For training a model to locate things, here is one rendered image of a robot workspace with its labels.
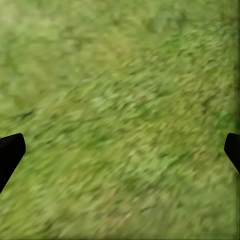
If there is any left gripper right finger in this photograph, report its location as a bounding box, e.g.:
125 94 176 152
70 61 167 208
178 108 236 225
224 133 240 173

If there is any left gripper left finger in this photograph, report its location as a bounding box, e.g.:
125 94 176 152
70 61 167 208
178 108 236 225
0 133 26 193

